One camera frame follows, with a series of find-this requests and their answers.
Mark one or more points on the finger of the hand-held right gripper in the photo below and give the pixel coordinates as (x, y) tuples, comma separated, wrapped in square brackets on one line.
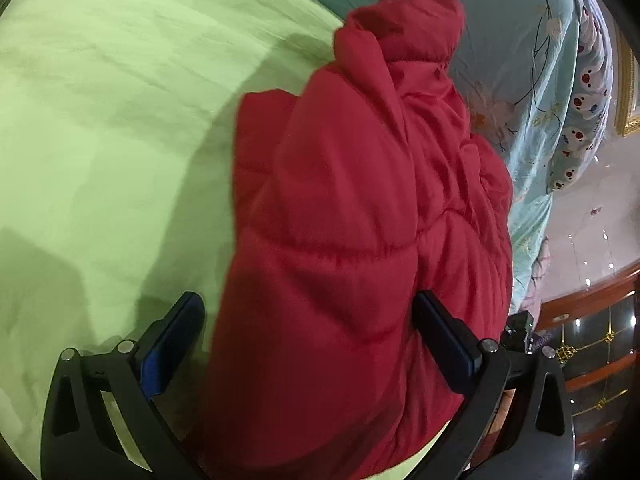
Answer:
[(520, 329)]

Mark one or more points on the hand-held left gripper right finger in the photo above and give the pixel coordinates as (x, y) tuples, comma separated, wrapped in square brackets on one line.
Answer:
[(447, 345)]

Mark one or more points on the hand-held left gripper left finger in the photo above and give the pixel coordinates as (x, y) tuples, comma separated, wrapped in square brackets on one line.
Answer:
[(167, 355)]

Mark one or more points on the red puffer jacket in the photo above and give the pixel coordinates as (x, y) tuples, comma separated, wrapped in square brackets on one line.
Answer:
[(350, 210)]

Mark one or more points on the wooden cabinet with glass doors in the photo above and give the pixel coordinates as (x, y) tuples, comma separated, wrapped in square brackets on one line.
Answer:
[(605, 340)]

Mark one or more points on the gold framed landscape painting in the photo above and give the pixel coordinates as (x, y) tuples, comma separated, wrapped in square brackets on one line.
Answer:
[(629, 115)]

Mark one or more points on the cartoon print pillow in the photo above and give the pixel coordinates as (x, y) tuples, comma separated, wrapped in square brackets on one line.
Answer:
[(587, 95)]

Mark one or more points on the light green bed sheet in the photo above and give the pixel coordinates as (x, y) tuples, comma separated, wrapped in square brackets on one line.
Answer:
[(125, 110)]

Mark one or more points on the teal floral quilt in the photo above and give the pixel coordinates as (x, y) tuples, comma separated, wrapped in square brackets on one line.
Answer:
[(515, 50)]

